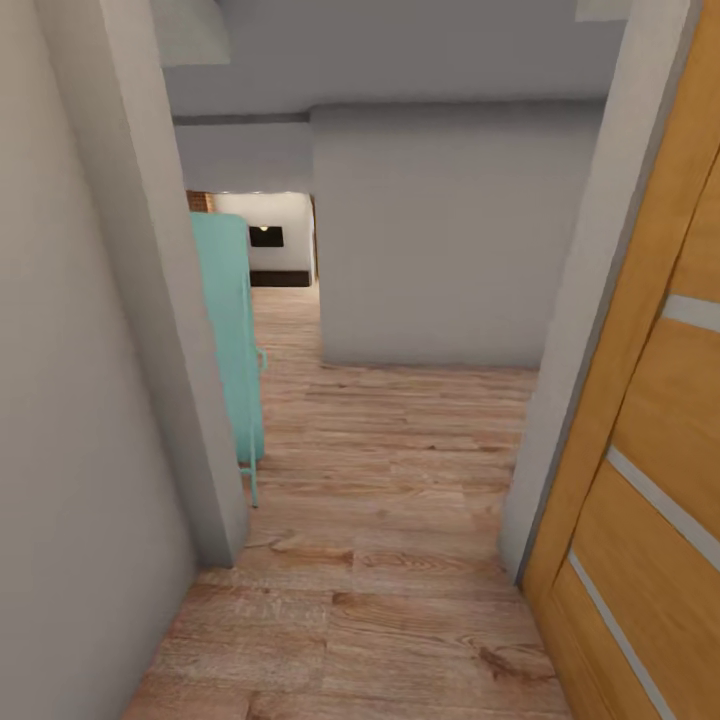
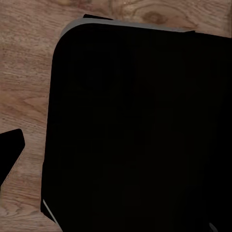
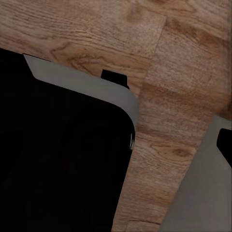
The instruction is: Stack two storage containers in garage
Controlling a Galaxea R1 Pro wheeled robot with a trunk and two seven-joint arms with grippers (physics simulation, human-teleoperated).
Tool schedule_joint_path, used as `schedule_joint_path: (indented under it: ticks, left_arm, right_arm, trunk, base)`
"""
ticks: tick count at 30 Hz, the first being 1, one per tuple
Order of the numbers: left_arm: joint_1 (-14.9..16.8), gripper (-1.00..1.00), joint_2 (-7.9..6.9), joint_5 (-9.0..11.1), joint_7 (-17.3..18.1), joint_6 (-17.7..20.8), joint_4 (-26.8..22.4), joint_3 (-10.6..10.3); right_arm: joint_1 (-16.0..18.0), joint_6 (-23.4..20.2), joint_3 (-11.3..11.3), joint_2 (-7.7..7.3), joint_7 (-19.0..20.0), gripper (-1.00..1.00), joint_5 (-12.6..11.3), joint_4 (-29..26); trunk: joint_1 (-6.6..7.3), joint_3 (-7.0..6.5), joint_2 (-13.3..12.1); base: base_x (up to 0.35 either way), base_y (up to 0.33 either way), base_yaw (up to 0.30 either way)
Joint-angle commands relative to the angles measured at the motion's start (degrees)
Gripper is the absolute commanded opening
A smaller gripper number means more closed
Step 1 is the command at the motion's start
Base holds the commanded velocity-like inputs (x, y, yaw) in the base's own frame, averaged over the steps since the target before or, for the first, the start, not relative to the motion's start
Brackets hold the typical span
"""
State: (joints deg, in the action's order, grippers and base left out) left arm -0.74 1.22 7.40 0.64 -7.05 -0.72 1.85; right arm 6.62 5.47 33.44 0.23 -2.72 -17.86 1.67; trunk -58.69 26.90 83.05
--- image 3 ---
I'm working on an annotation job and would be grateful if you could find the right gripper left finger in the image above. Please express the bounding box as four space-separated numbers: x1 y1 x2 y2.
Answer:
0 129 25 186

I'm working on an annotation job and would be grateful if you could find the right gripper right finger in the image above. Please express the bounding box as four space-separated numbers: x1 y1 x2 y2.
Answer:
217 128 232 167

